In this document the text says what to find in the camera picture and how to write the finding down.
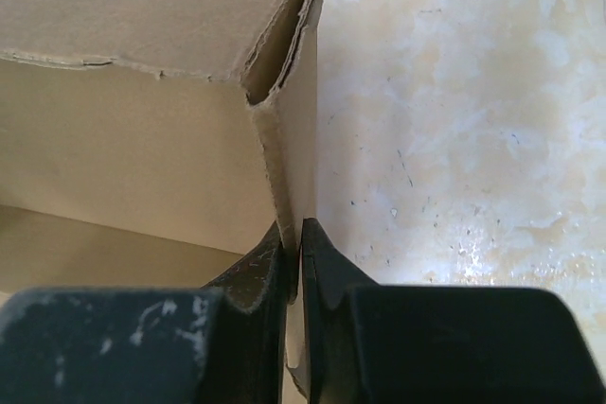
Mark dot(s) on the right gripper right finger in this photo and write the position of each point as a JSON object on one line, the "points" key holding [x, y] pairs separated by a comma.
{"points": [[373, 343]]}

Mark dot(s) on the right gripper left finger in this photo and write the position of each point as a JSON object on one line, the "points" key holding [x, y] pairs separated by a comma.
{"points": [[219, 343]]}

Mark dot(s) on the brown cardboard box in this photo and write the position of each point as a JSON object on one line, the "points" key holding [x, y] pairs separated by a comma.
{"points": [[153, 143]]}

